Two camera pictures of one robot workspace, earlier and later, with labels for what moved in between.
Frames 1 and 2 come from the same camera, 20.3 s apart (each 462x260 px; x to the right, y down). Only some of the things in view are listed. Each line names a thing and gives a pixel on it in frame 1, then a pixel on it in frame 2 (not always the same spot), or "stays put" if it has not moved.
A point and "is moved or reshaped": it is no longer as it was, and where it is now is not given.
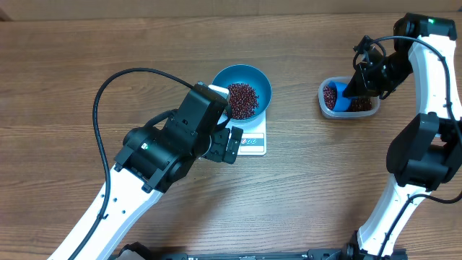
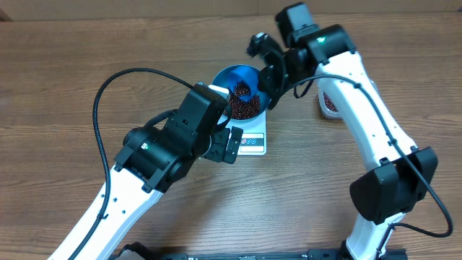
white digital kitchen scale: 253,141 stays put
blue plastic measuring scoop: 342,102 is moved or reshaped
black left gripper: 221,136 stays put
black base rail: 349,254 stays put
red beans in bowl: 243,100 stays put
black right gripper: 366,81 → 274,84
